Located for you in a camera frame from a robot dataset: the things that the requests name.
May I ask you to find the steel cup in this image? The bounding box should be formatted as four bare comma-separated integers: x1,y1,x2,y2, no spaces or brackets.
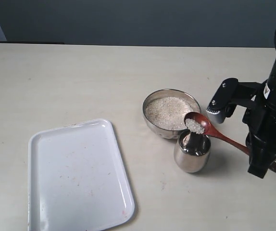
174,130,211,173

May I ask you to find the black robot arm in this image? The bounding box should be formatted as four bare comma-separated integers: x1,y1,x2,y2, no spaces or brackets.
207,30,276,178

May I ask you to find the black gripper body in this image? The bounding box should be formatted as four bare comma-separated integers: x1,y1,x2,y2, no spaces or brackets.
231,80,276,159

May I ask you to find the white rice in bowl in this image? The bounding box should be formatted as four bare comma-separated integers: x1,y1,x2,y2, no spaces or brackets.
145,97,194,130

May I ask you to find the brown wooden spoon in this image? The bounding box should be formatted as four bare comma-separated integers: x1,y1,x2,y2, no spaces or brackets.
184,112,276,173

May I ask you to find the white rectangular plastic tray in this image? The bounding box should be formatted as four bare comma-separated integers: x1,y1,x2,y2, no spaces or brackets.
28,118,135,231

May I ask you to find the steel bowl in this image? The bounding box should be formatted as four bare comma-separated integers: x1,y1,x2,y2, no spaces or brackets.
142,89,201,139

